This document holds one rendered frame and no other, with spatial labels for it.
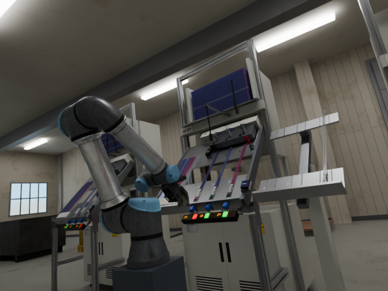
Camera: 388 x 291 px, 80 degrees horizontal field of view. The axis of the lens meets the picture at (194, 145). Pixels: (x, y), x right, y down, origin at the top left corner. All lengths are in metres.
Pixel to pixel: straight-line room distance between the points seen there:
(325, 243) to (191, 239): 0.94
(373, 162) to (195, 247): 4.15
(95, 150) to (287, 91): 5.08
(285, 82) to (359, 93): 1.41
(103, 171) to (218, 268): 1.09
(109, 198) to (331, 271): 0.97
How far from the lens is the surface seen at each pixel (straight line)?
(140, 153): 0.92
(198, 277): 1.86
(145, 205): 0.86
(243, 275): 1.66
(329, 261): 1.24
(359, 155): 5.32
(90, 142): 0.95
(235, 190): 1.29
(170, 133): 6.73
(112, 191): 0.96
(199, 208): 1.37
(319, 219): 1.21
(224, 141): 1.67
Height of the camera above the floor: 0.75
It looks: 13 degrees up
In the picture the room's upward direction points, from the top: 7 degrees counter-clockwise
